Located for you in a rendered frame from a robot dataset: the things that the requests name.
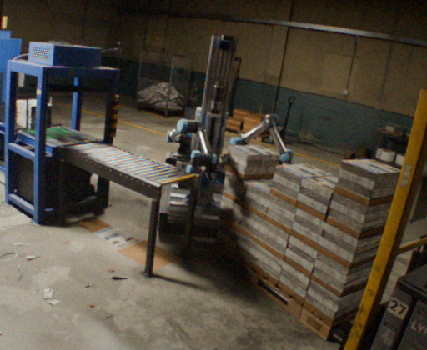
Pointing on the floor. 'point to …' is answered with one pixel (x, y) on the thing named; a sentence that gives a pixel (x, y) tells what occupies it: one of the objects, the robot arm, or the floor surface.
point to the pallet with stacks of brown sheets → (244, 120)
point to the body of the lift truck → (415, 312)
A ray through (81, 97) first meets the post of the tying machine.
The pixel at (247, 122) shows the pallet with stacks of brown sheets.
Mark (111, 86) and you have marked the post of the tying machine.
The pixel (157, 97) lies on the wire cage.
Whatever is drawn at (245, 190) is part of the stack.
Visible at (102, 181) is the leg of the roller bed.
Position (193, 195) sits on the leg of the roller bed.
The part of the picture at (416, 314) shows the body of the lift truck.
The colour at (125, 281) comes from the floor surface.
